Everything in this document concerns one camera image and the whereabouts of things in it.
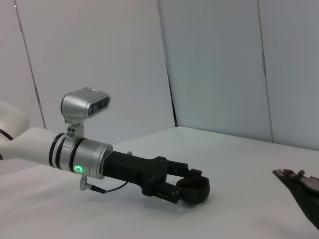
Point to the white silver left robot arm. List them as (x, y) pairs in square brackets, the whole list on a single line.
[(30, 147)]

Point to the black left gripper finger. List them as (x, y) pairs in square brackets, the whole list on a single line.
[(169, 193), (187, 171)]

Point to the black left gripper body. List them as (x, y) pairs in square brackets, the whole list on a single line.
[(129, 169)]

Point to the small dark teacup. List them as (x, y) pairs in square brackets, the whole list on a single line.
[(197, 190)]

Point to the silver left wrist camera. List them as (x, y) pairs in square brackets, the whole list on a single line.
[(77, 104)]

